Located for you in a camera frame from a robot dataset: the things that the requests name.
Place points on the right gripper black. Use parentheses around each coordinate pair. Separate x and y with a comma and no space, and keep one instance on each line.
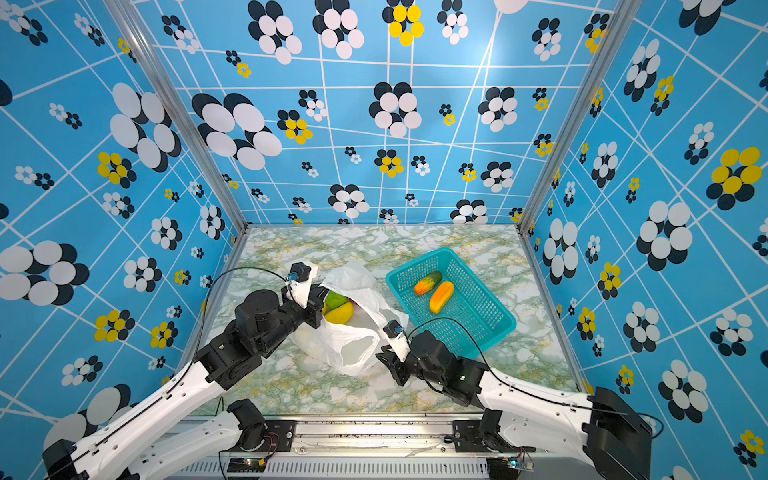
(396,367)

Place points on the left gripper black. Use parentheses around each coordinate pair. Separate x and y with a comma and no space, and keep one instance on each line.
(315,308)

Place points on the white plastic bag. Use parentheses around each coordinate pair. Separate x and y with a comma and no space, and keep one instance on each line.
(350,349)

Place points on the orange yellow mango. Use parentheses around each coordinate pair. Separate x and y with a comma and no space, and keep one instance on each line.
(440,297)

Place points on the teal plastic basket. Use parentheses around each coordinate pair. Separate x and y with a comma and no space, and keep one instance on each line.
(474,319)

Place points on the green orange papaya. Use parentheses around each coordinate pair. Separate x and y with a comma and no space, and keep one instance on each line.
(428,283)

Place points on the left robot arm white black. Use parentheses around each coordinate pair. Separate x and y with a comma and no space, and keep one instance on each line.
(107,453)

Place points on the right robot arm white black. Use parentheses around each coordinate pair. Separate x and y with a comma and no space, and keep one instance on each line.
(599,429)

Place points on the green fruit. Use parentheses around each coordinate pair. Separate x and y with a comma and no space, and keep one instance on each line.
(333,301)

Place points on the yellow banana bunch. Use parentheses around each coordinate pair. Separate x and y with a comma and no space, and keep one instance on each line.
(340,315)

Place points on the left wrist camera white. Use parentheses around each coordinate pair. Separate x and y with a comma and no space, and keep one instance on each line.
(300,278)

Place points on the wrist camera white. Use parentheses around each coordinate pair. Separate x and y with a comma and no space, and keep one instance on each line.
(300,278)
(396,336)

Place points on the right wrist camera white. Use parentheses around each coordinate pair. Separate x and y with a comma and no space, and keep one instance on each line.
(396,336)

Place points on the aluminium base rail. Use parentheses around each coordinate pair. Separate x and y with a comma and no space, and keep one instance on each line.
(394,446)

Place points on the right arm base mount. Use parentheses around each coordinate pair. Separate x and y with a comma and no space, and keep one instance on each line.
(480,436)

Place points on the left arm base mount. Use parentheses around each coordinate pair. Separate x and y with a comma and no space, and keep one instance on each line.
(258,433)

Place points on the left aluminium corner post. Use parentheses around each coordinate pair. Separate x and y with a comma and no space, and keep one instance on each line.
(128,22)

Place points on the aluminium corner post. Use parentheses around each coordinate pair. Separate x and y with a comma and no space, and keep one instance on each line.
(128,22)
(620,23)

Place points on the right aluminium corner post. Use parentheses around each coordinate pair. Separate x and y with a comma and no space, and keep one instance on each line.
(620,23)

